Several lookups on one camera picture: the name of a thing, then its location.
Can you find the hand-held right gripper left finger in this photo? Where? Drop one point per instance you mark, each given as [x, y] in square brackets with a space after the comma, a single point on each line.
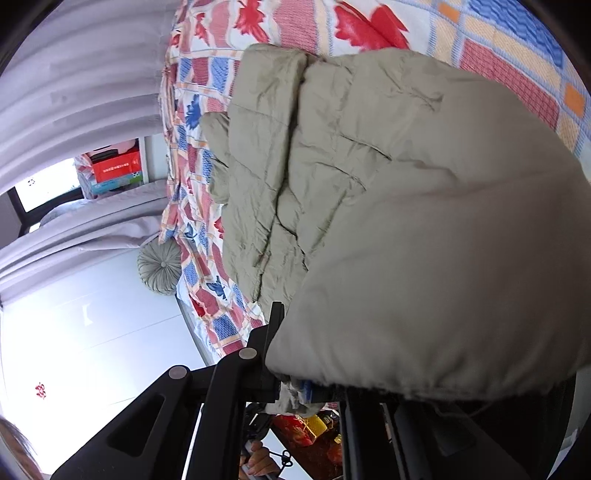
[221, 415]

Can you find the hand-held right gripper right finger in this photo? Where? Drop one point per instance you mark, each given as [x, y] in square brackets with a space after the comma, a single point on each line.
[369, 438]

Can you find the khaki puffer jacket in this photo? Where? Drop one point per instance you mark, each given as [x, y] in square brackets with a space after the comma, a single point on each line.
[415, 230]

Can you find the person's left hand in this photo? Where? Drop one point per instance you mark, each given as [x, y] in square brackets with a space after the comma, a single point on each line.
[261, 461]

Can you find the red gold printed cloth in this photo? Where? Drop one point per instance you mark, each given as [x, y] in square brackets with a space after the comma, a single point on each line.
[300, 434]

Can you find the round green pleated cushion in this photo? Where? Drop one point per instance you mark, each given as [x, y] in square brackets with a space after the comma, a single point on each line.
[159, 267]

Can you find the person's head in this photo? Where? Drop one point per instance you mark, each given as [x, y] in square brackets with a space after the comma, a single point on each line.
[16, 452]

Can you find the grey curtain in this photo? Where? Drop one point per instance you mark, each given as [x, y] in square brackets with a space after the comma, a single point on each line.
[69, 249]
[83, 69]

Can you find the blue box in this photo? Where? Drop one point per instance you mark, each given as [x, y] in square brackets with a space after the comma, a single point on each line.
[111, 188]

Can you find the white shelf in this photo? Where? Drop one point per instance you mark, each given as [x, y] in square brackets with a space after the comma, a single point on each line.
[142, 161]

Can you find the red box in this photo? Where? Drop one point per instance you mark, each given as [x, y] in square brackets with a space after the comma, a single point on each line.
[117, 168]

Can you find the window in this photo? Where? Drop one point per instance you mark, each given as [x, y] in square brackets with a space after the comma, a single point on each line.
[51, 184]

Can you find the pink suitcase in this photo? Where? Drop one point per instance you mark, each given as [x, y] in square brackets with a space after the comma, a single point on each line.
[120, 146]

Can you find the leaf-print checked quilt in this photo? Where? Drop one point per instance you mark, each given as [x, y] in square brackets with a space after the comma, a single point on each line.
[295, 23]

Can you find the red wall decoration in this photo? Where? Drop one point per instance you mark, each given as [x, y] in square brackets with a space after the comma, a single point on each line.
[40, 391]

